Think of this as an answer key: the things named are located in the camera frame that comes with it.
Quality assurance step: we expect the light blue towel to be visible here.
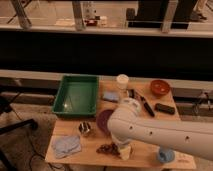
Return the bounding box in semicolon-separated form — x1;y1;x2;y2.
51;135;81;159

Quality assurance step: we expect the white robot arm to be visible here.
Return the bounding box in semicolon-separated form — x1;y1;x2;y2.
107;98;213;161

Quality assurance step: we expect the blue small cup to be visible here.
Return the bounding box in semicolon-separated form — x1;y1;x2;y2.
157;148;175;163

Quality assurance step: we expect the small metal cup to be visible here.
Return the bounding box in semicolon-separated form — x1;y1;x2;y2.
79;122;91;136

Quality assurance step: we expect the white paper cup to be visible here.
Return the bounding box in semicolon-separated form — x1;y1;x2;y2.
116;74;129;90

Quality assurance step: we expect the bunch of dark grapes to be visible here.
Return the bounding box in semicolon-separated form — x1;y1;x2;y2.
96;143;120;156

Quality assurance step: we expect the purple bowl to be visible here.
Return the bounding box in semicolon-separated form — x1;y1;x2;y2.
96;109;113;135

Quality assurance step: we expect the black rectangular block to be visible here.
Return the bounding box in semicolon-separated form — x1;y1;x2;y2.
155;103;175;115

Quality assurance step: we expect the blue sponge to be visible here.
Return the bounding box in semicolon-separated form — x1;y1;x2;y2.
102;92;119;102

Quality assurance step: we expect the small black silver can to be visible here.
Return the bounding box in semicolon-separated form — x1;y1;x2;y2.
127;89;136;99

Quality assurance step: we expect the orange red bowl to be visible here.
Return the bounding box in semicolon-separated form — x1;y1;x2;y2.
150;79;171;97

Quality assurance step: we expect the green plastic tray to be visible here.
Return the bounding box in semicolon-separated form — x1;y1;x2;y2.
52;76;99;118

